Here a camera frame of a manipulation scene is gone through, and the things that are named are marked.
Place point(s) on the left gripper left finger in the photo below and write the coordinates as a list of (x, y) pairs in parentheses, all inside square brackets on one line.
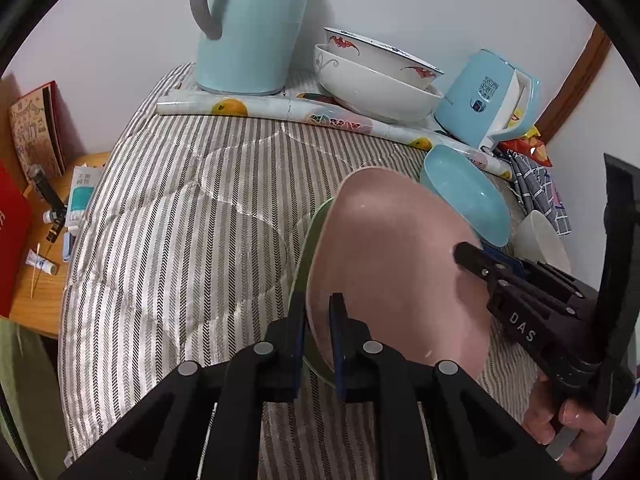
[(204, 422)]

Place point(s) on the red paper bag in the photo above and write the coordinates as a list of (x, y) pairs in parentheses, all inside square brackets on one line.
[(16, 218)]

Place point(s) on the right hand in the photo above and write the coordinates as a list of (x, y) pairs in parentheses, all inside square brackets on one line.
[(588, 450)]

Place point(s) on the brown wooden door frame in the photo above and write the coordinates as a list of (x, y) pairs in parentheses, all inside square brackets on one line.
[(575, 85)]

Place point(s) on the white ceramic bowl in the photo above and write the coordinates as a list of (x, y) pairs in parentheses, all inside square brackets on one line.
[(536, 240)]

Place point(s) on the grey checked cloth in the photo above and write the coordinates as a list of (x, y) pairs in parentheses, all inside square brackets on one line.
[(535, 190)]

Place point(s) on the teal white medicine box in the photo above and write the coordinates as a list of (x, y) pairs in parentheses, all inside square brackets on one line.
[(85, 179)]

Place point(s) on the pink square plate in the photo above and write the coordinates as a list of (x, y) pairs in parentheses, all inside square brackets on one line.
[(387, 245)]

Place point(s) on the light blue electric kettle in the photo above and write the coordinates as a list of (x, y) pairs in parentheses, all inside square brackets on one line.
[(477, 107)]

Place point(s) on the blue square plate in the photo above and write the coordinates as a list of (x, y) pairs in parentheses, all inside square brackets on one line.
[(465, 188)]

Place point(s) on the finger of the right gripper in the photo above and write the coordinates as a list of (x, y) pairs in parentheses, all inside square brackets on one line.
[(483, 260)]

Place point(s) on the patterned brown box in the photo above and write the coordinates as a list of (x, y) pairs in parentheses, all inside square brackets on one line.
[(34, 129)]

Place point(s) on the red snack bag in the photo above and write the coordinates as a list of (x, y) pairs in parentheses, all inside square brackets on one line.
[(530, 145)]

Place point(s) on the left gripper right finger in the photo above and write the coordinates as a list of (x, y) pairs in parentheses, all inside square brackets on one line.
[(430, 422)]

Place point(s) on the light blue thermos jug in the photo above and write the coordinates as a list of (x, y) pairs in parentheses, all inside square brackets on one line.
[(246, 46)]

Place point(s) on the small white tube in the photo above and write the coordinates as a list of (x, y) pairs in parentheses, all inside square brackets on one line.
[(40, 263)]

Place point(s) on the striped quilted table cover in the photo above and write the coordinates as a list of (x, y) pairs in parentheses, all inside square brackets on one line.
[(188, 247)]

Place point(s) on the fruit pattern rolled mat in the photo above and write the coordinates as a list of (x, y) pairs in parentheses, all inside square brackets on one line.
[(320, 114)]

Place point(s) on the yellow snack bag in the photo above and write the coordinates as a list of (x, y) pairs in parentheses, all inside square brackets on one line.
[(519, 122)]

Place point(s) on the green square plate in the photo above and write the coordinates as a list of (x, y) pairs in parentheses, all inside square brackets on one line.
[(312, 356)]

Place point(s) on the painted porcelain bowl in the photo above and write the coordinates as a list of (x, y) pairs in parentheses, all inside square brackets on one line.
[(382, 58)]

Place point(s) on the large white porcelain bowl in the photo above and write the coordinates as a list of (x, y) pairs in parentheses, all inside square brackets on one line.
[(368, 92)]

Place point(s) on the black small tool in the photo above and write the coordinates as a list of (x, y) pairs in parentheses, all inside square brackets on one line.
[(54, 216)]

